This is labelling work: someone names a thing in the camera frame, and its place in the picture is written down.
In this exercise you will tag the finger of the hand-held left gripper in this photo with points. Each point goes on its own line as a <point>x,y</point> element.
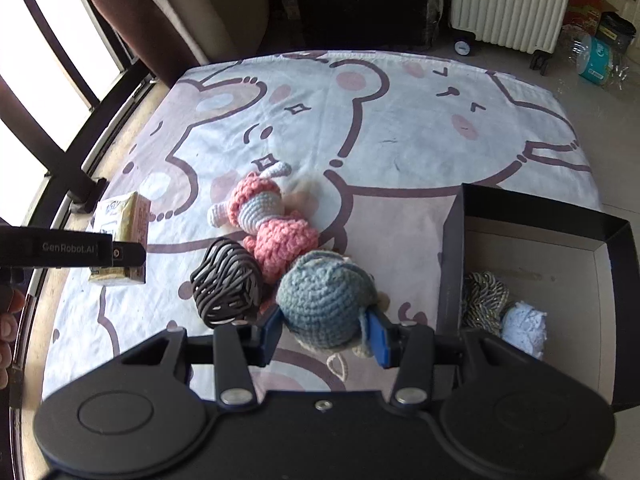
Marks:
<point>131,254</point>

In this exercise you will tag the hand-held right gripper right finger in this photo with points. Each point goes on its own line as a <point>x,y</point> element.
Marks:
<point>378,341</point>

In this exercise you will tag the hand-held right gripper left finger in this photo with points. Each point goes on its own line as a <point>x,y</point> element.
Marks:
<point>270,334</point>

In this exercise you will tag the yellow tissue pack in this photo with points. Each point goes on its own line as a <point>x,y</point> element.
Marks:
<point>125,215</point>

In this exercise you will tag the blue crochet pouch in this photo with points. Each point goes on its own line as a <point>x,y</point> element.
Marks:
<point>320,300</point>

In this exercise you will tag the black striped woven ball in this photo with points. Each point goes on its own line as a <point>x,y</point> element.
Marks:
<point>225,282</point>

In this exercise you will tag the pink crochet doll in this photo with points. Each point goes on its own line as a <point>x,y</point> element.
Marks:
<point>280,240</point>

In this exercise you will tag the black cardboard box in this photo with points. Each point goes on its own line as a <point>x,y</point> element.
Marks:
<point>452,260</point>

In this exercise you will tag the light blue lace cloth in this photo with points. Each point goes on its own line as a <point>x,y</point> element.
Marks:
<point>525,327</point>

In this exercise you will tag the person's left hand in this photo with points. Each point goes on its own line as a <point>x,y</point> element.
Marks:
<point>10,327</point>

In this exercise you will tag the black window railing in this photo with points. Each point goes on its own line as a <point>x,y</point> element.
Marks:
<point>70,175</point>

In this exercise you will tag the cartoon printed blanket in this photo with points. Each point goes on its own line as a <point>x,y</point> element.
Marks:
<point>400,125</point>

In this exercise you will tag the brown curtain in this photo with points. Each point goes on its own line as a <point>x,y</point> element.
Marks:
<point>125,10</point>

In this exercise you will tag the black equipment case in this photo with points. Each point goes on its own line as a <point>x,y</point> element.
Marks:
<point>370,7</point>

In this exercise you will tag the large teal-label water bottle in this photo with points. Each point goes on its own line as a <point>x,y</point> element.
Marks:
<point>595,64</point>

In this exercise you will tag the white ribbed suitcase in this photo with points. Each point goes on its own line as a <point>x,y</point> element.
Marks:
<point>510,0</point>

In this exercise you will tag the black trash bin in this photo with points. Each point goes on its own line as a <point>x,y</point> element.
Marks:
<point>617,32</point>

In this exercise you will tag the red carton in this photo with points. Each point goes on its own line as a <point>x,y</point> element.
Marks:
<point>582,2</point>

